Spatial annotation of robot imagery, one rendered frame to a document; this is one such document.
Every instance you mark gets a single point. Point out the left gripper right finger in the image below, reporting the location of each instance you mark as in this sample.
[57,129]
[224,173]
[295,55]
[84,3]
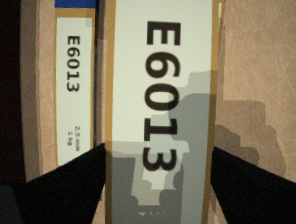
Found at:
[248,194]

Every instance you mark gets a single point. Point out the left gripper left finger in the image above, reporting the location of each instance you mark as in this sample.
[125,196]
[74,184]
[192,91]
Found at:
[68,194]

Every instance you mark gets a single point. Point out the dark red low platform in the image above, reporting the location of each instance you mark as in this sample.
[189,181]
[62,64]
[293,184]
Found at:
[12,166]

